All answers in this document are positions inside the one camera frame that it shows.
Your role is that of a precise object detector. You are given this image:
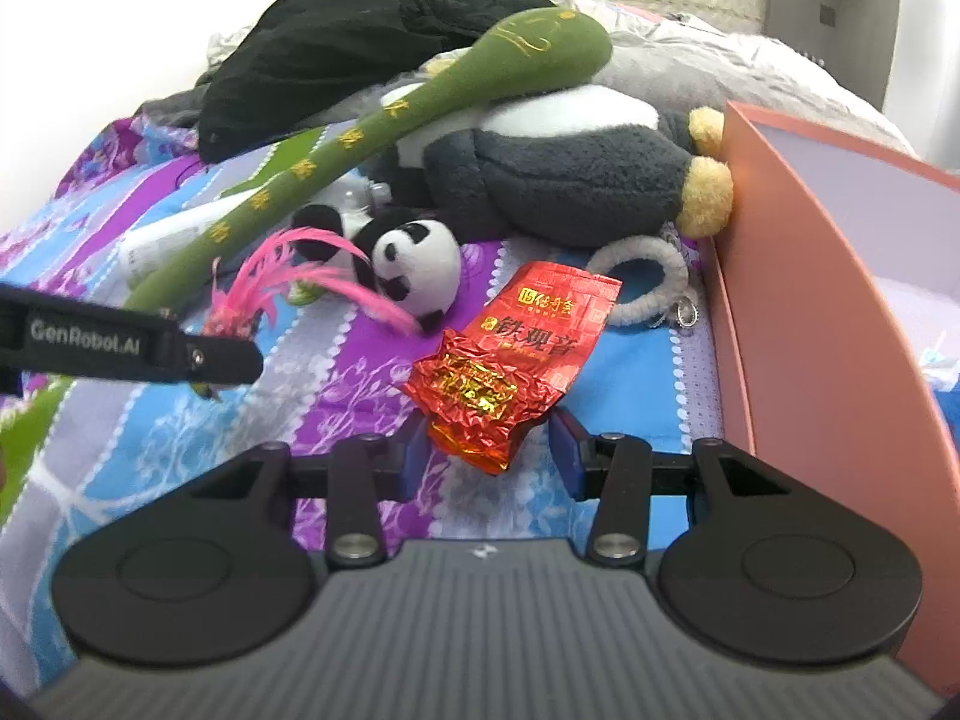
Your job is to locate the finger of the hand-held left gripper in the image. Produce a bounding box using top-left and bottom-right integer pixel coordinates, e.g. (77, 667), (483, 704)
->
(0, 285), (265, 395)

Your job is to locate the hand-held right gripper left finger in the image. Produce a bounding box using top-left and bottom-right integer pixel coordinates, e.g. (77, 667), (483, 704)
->
(187, 420), (432, 571)

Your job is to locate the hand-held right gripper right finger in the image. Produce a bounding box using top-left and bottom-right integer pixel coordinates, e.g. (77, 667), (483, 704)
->
(547, 409), (788, 565)

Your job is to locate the red tea packet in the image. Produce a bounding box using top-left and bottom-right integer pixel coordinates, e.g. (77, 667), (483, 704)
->
(401, 259), (623, 477)

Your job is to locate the pink feather toy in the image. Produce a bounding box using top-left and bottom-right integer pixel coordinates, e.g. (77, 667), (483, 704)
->
(199, 229), (425, 338)

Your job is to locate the pink cardboard box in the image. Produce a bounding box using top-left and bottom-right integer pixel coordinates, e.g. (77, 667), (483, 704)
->
(709, 100), (960, 683)

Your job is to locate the blue face mask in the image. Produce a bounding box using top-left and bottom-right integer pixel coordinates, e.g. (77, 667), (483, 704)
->
(919, 345), (960, 392)

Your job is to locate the floral printed bedsheet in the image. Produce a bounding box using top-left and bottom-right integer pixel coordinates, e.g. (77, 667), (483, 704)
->
(0, 109), (725, 578)

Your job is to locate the white tube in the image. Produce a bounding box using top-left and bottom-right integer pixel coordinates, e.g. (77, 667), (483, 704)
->
(116, 195), (252, 290)

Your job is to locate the small panda plush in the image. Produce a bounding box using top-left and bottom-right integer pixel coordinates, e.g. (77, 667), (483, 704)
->
(291, 204), (464, 335)

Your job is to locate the large dark grey plush toy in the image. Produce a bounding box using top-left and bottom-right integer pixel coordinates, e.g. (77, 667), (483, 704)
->
(375, 82), (736, 248)

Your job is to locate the black clothing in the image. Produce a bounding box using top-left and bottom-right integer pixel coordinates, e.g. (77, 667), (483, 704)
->
(196, 0), (556, 164)

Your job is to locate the light grey plush cushion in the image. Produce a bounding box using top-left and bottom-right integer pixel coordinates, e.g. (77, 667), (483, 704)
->
(427, 52), (721, 117)

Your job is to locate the grey white duvet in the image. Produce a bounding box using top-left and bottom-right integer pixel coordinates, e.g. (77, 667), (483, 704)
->
(585, 4), (920, 158)

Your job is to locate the grey fuzzy hair tie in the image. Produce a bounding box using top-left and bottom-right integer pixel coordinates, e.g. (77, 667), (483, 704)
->
(585, 235), (689, 327)

